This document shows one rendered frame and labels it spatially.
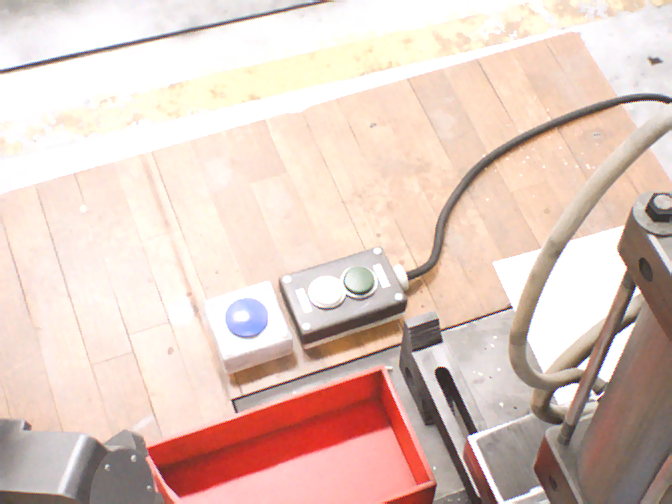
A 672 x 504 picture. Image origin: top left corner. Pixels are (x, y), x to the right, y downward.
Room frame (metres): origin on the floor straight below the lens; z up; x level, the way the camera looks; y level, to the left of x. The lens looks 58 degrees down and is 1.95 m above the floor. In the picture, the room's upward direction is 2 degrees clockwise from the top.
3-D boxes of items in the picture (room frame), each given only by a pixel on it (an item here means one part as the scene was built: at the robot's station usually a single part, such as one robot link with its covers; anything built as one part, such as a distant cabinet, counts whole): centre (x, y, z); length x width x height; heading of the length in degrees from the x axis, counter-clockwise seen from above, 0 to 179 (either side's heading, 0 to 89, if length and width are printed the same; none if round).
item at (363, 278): (0.60, -0.02, 0.93); 0.03 x 0.03 x 0.02
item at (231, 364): (0.56, 0.08, 0.90); 0.07 x 0.07 x 0.06; 22
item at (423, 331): (0.51, -0.09, 0.95); 0.06 x 0.03 x 0.09; 22
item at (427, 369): (0.45, -0.11, 0.95); 0.15 x 0.03 x 0.10; 22
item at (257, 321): (0.56, 0.08, 0.93); 0.04 x 0.04 x 0.02
